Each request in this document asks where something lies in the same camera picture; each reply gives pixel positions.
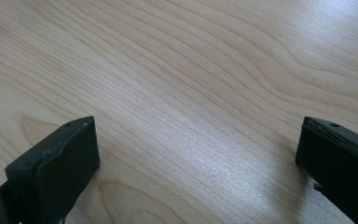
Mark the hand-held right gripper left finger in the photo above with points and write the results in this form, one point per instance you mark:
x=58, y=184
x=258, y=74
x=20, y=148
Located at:
x=56, y=168

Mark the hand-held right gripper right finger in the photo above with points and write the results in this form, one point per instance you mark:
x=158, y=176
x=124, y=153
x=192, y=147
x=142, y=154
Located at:
x=338, y=165

